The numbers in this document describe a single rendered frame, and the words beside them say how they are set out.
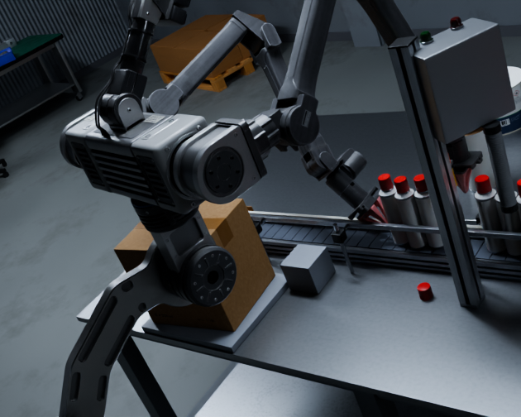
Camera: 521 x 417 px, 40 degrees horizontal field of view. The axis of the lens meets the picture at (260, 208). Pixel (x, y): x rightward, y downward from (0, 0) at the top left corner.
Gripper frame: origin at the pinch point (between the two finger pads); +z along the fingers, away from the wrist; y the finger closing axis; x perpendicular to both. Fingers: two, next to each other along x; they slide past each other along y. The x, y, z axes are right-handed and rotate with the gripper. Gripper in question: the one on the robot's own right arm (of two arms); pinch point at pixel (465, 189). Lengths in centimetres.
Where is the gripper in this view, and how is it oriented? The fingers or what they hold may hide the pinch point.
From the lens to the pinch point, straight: 186.8
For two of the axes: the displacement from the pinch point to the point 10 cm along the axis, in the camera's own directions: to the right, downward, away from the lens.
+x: -5.6, 5.6, -6.1
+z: 3.4, 8.3, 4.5
